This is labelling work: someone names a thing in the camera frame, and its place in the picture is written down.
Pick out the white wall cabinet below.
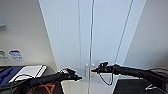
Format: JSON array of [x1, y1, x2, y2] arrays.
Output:
[[0, 13, 7, 30]]

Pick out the white wardrobe door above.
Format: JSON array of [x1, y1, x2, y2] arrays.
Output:
[[90, 0, 135, 94], [37, 0, 93, 94]]

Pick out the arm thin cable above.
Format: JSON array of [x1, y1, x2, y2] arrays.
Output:
[[97, 72, 115, 86], [11, 73, 35, 85]]

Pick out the blue cloth bag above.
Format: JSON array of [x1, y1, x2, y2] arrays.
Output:
[[0, 66, 25, 87]]

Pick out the orange folding stand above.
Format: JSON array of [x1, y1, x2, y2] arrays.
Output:
[[34, 83, 56, 94]]

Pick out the white wardrobe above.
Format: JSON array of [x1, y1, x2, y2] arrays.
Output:
[[37, 0, 148, 94]]

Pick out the white door handle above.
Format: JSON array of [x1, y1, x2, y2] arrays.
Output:
[[84, 63, 90, 79], [89, 63, 95, 80]]

